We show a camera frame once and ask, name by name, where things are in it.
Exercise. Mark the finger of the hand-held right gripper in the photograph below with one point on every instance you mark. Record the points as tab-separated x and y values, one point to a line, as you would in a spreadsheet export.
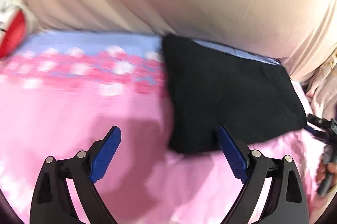
320	122

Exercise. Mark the pink floral bed sheet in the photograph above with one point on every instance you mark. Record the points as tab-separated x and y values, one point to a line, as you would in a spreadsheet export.
65	108

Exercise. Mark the white face print pillow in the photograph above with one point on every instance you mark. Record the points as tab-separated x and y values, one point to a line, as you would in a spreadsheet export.
13	29

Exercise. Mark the person's right hand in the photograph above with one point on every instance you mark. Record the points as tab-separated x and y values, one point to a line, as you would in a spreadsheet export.
320	174

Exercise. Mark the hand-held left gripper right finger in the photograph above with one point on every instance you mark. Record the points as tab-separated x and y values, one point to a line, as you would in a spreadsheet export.
233	153

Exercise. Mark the black pants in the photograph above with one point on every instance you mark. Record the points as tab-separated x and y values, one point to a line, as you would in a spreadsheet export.
223	87

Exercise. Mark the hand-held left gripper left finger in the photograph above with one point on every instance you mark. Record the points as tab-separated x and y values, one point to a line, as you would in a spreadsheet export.
105	155

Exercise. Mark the pale wrinkled cloth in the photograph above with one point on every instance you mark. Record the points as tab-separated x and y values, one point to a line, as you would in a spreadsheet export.
323	87

